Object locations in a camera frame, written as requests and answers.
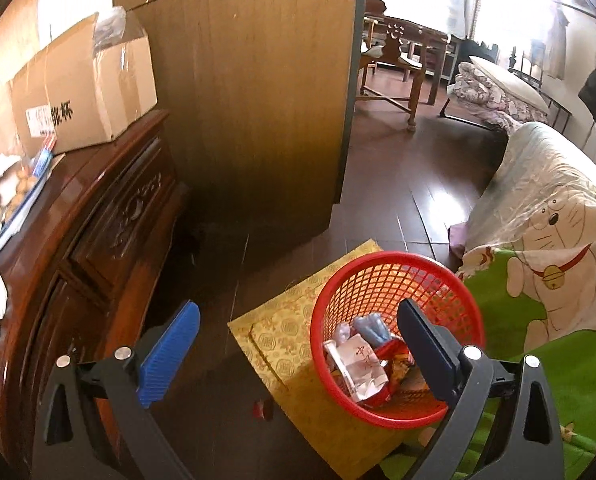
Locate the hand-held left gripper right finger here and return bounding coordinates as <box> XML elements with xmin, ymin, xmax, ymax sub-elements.
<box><xmin>396</xmin><ymin>298</ymin><xmax>565</xmax><ymax>480</ymax></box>

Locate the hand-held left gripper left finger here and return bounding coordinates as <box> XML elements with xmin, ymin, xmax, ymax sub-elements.
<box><xmin>30</xmin><ymin>300</ymin><xmax>201</xmax><ymax>480</ymax></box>

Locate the light blue packet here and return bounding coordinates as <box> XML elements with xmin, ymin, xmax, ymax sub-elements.
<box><xmin>353</xmin><ymin>312</ymin><xmax>391</xmax><ymax>348</ymax></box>

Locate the white printed packet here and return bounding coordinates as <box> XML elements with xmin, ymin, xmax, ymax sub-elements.
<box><xmin>324</xmin><ymin>335</ymin><xmax>389</xmax><ymax>403</ymax></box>

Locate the red mesh basket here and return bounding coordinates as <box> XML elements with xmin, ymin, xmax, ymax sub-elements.
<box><xmin>309</xmin><ymin>251</ymin><xmax>486</xmax><ymax>429</ymax></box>

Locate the yellow brocade cushion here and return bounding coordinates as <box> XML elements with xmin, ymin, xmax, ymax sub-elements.
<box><xmin>227</xmin><ymin>239</ymin><xmax>414</xmax><ymax>480</ymax></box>

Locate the pink slipper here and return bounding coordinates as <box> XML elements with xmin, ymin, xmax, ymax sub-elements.
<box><xmin>448</xmin><ymin>220</ymin><xmax>471</xmax><ymax>258</ymax></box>

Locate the dark carved wooden sideboard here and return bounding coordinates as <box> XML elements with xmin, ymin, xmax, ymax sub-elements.
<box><xmin>0</xmin><ymin>110</ymin><xmax>189</xmax><ymax>480</ymax></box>

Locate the cartoon printed bed blanket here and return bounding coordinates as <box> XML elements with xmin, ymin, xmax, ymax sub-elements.
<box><xmin>378</xmin><ymin>120</ymin><xmax>596</xmax><ymax>480</ymax></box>

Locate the blue rimmed food tray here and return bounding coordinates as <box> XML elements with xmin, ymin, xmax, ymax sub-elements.
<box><xmin>0</xmin><ymin>152</ymin><xmax>66</xmax><ymax>266</ymax></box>

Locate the folded floral quilt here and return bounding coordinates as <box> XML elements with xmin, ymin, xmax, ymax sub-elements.
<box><xmin>448</xmin><ymin>62</ymin><xmax>544</xmax><ymax>133</ymax></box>

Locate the cardboard box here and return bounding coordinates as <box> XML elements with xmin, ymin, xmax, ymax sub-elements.
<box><xmin>10</xmin><ymin>7</ymin><xmax>158</xmax><ymax>156</ymax></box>

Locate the light wooden cabinet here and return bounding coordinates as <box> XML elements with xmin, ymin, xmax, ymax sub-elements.
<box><xmin>112</xmin><ymin>0</ymin><xmax>369</xmax><ymax>233</ymax></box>

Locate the white pillow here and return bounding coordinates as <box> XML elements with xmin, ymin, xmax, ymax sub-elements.
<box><xmin>469</xmin><ymin>55</ymin><xmax>549</xmax><ymax>111</ymax></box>

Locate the carved wooden chair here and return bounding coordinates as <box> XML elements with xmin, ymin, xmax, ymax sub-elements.
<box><xmin>358</xmin><ymin>0</ymin><xmax>429</xmax><ymax>133</ymax></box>

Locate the brown wooden table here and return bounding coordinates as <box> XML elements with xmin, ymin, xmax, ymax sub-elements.
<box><xmin>378</xmin><ymin>15</ymin><xmax>454</xmax><ymax>106</ymax></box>

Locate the clear plastic bag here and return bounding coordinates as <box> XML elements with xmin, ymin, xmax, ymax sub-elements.
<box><xmin>93</xmin><ymin>6</ymin><xmax>146</xmax><ymax>56</ymax></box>

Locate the beige hanging garment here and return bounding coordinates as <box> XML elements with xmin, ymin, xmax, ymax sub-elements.
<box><xmin>545</xmin><ymin>7</ymin><xmax>571</xmax><ymax>81</ymax></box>

